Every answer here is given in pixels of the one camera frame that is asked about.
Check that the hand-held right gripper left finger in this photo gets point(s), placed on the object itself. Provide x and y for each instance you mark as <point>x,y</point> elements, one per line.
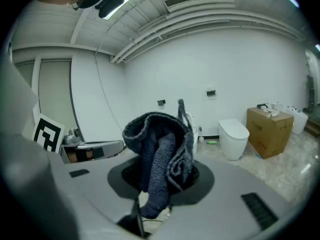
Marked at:
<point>95,181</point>

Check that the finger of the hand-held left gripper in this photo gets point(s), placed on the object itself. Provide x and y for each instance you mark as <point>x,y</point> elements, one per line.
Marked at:
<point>110,147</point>

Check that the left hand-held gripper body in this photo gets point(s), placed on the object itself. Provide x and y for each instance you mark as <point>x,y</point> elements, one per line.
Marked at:
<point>48,134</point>

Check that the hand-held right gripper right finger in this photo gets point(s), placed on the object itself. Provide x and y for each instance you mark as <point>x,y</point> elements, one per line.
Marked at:
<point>232,191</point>

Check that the dark blue knitted cloth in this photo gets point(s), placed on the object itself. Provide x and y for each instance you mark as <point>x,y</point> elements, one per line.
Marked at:
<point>160,159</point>

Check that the white boxy toilet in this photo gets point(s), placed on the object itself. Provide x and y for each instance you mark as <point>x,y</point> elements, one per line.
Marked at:
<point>233,139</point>

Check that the toilet brush with holder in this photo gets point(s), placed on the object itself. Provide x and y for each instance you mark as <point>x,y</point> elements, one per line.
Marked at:
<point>201,139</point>

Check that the frosted glass window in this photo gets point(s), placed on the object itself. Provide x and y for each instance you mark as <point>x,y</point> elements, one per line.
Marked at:
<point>55,96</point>

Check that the green plastic bottle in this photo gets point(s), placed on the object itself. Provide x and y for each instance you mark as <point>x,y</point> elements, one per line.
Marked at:
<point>212,142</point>

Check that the brown cardboard box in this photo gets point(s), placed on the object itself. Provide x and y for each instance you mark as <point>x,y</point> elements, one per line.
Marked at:
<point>268,134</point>

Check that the white handheld sprayer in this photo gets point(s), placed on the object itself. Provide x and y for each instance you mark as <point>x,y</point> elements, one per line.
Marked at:
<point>268,112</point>

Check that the white plastic jug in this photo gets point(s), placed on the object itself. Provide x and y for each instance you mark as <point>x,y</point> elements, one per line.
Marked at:
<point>300,121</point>

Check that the white ceiling pipes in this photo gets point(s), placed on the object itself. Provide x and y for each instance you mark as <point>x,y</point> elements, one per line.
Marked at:
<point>200,26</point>

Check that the black wall paper holder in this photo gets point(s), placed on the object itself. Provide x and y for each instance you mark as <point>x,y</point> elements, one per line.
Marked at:
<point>210,93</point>
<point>161,102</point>

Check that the black head-mounted camera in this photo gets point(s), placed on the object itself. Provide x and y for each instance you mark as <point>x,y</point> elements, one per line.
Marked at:
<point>111,4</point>

